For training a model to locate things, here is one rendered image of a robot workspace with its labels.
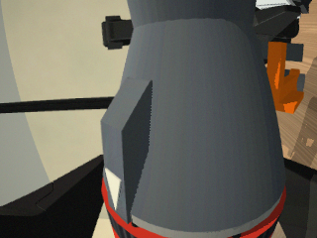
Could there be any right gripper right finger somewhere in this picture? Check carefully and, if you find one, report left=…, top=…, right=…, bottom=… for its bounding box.
left=278, top=158, right=317, bottom=238

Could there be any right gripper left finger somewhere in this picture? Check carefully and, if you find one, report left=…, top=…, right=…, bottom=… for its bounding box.
left=0, top=155, right=104, bottom=238

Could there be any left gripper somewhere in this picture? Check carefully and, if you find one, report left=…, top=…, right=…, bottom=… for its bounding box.
left=253, top=5, right=301, bottom=43

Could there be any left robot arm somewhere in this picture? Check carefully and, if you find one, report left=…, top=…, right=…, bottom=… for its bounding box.
left=101, top=16, right=299, bottom=50

